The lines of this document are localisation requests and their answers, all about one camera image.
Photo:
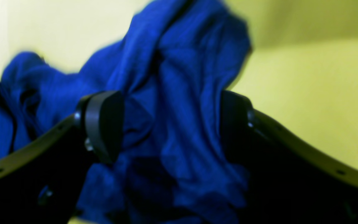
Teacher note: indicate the navy blue long-sleeve shirt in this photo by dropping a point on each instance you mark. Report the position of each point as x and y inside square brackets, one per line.
[171, 66]

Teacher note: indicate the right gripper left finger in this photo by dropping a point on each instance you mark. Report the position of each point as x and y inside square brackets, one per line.
[41, 183]

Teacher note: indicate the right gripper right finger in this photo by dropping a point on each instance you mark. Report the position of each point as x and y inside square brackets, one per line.
[289, 181]

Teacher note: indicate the yellow table cloth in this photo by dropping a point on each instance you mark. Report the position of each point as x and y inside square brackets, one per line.
[301, 68]

